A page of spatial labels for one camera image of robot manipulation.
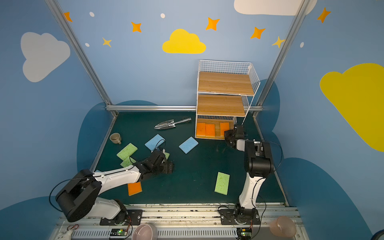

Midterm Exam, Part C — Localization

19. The white wire wooden shelf rack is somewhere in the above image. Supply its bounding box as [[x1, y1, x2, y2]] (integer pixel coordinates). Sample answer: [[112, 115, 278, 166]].
[[195, 60, 261, 140]]

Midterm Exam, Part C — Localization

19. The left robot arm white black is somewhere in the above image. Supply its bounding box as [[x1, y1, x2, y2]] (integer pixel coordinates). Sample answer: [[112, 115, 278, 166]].
[[54, 149, 174, 225]]

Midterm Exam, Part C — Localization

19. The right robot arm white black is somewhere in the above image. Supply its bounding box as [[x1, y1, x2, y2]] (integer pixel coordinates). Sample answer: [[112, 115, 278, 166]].
[[224, 125, 280, 219]]

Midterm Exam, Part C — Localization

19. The blue sponge near shelf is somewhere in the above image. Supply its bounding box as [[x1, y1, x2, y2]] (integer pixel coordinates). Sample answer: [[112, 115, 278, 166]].
[[179, 137, 199, 154]]

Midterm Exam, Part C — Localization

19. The blue sponge left centre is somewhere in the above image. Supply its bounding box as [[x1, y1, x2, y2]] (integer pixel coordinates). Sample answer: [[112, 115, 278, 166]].
[[145, 134, 166, 151]]

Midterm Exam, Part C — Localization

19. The silver metal scoop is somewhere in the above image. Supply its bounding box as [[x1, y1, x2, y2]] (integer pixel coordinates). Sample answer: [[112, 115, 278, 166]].
[[154, 118, 191, 130]]

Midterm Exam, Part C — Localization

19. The beige ceramic mug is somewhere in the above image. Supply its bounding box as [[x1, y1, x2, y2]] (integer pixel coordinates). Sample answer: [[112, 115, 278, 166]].
[[109, 133, 122, 145]]

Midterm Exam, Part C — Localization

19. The pink bowl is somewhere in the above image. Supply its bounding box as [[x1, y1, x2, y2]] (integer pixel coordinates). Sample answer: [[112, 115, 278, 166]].
[[132, 224, 158, 240]]

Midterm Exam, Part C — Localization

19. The left green circuit board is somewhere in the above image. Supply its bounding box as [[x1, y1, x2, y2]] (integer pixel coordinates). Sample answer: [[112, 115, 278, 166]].
[[109, 229, 128, 240]]

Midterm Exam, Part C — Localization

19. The green circuit board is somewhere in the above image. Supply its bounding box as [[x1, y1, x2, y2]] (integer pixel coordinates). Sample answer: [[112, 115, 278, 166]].
[[236, 228, 253, 240], [109, 229, 128, 240]]

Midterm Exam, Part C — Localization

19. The right green circuit board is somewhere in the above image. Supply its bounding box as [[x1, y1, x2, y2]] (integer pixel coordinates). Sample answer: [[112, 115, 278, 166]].
[[236, 228, 253, 240]]

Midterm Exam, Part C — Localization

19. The pink plastic cup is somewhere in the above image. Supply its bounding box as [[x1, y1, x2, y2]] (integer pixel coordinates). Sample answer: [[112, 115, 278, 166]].
[[269, 216, 297, 238]]

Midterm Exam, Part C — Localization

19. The white power plug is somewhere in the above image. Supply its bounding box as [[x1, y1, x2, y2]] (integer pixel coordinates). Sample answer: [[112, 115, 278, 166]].
[[54, 230, 73, 240]]

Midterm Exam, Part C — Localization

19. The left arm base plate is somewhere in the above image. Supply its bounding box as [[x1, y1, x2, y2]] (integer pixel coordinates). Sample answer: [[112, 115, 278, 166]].
[[100, 209, 143, 226]]

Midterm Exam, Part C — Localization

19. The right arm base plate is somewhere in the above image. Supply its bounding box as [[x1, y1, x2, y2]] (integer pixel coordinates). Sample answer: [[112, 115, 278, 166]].
[[218, 208, 261, 225]]

